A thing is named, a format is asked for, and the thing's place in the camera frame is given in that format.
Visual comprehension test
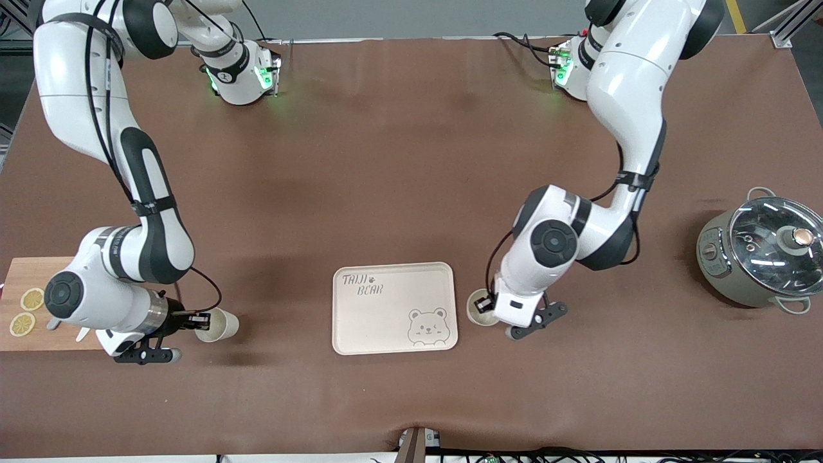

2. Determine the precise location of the white IKEA cup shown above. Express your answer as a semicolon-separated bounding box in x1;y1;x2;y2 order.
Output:
467;288;503;327
195;307;240;343

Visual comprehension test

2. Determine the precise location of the grey-green electric cooking pot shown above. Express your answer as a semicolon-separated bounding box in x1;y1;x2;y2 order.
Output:
696;186;823;315

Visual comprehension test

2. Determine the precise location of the black left base cable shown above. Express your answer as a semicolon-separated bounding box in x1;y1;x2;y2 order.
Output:
493;31;583;69

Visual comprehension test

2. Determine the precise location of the glass pot lid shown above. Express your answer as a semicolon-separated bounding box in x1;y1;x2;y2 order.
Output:
730;196;823;296

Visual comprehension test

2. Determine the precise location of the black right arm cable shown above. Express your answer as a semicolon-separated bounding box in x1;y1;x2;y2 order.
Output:
39;0;223;316

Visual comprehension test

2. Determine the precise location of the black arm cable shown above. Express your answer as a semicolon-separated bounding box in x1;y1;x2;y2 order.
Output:
484;141;644;298
39;0;223;316

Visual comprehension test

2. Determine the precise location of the wooden cutting board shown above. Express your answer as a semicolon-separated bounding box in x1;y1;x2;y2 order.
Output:
0;257;107;352

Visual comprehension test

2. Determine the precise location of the black base cable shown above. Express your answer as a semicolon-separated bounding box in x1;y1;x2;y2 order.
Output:
241;13;272;43
493;31;583;69

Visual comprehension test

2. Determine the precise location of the brown table cover cloth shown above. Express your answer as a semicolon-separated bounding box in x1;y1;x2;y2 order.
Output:
0;35;823;458

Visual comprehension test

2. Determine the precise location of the black right base cable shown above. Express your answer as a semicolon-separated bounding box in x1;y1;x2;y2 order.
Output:
241;13;272;43

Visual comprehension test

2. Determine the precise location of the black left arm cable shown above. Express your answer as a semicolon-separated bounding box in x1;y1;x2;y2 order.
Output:
484;141;644;298

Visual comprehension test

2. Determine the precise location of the beige bear print tray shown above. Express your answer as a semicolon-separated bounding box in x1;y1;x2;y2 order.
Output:
332;262;459;356

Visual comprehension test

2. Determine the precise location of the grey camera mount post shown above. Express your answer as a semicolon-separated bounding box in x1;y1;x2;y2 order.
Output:
395;426;444;463

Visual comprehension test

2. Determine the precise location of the aluminium frame profile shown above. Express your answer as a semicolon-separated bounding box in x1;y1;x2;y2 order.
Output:
0;0;39;41
749;0;823;50

